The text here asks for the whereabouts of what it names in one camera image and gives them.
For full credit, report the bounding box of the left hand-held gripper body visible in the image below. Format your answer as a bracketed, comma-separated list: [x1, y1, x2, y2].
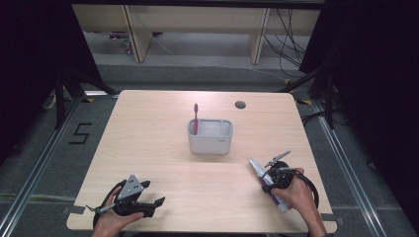
[85, 174, 156, 218]

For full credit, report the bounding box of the light wooden background desk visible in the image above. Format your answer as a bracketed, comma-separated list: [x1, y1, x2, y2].
[71, 3, 322, 65]

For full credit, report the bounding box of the person's left hand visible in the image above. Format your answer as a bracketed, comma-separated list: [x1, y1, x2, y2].
[93, 188, 146, 232]

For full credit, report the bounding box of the white floor cable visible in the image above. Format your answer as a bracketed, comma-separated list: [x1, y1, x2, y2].
[246, 66, 292, 84]

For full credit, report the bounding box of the hanging black cables bundle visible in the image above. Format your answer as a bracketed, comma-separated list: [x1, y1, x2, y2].
[263, 8, 308, 79]

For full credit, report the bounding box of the aluminium floor rail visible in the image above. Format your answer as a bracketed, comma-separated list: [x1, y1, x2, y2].
[310, 98, 391, 237]
[0, 94, 83, 231]

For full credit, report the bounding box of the grey toothbrush holder box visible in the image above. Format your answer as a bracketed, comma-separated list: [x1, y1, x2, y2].
[187, 118, 234, 156]

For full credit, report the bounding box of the hand-held gripper black cable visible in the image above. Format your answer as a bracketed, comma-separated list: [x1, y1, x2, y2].
[92, 179, 128, 229]
[286, 168, 320, 209]

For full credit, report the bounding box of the person's right hand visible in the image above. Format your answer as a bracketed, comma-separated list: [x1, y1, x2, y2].
[270, 167, 319, 221]

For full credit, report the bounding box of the white toothpaste tube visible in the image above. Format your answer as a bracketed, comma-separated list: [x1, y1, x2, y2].
[248, 158, 292, 213]

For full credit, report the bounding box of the black curtain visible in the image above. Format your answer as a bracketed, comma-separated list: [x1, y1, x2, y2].
[298, 0, 419, 228]
[0, 0, 107, 166]

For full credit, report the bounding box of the left hand-held gripper black cable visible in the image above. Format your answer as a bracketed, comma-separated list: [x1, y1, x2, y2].
[92, 179, 128, 229]

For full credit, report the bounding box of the black metal stand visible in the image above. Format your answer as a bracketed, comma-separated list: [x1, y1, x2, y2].
[53, 65, 121, 130]
[279, 60, 338, 130]

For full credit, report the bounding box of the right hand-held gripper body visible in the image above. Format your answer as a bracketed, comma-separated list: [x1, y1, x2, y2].
[263, 149, 297, 192]

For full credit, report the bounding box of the pink and grey toothbrush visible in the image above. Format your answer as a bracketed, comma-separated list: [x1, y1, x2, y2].
[192, 103, 200, 136]

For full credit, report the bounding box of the right hand-held gripper black cable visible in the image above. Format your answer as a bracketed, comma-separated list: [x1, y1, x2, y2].
[286, 168, 320, 209]

